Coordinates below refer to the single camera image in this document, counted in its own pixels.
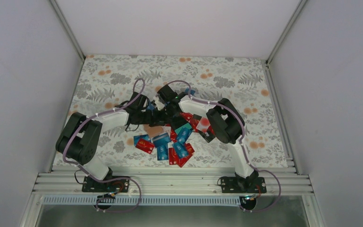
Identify teal striped card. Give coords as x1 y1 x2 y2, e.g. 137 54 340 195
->
174 123 192 134

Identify tan leather card holder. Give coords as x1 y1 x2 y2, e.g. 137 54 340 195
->
143 124 164 138

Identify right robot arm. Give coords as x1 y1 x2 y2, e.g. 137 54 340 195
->
149 85 259 192

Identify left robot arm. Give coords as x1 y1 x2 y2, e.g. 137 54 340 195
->
55 92 151 192

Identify blue card lower left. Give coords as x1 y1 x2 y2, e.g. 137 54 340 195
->
133 132 172 148

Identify red card bottom left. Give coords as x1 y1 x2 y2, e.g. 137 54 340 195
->
135 139 155 154

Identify red card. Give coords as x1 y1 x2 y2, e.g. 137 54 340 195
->
168 143 195 167
135 139 155 154

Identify blue card top right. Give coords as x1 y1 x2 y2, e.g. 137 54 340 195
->
185 88 195 96

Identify blue logo card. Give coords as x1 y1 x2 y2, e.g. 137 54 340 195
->
172 142 189 158

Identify black card bottom right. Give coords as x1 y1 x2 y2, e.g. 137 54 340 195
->
199 131 216 143

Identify red card bottom centre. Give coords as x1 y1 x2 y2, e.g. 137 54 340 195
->
168 143 195 167

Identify floral patterned table mat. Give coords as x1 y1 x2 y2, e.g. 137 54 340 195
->
69 54 287 169

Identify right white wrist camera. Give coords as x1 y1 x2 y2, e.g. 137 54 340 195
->
152 96 165 110

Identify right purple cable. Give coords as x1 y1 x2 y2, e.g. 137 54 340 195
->
164 80 282 214

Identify purple cable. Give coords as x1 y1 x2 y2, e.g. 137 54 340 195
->
164 80 282 214
62 78 146 214

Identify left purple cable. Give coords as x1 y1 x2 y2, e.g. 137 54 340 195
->
62 78 146 214

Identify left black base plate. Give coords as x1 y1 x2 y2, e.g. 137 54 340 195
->
81 177 130 193

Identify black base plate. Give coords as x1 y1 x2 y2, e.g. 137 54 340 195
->
81 177 130 193
217 176 267 194

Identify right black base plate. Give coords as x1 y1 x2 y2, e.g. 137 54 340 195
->
217 176 267 194

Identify aluminium rail frame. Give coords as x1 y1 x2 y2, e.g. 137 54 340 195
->
33 166 313 196

